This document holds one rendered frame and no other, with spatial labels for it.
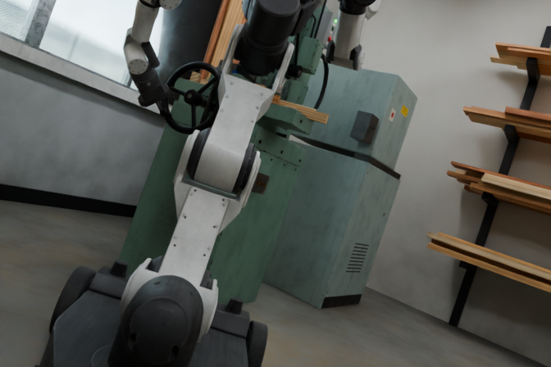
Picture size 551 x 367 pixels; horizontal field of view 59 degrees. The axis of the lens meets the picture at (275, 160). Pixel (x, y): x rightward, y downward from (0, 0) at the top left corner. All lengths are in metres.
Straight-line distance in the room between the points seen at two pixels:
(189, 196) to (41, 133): 1.98
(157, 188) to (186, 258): 0.97
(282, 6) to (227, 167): 0.42
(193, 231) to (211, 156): 0.19
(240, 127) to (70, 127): 2.06
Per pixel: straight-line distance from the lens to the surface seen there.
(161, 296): 0.96
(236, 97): 1.33
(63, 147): 3.25
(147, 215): 2.18
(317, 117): 2.05
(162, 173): 2.16
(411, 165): 4.28
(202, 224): 1.25
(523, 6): 4.58
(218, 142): 1.25
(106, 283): 1.47
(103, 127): 3.37
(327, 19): 2.51
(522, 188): 3.55
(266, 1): 1.26
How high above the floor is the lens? 0.63
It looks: 2 degrees up
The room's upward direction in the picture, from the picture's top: 19 degrees clockwise
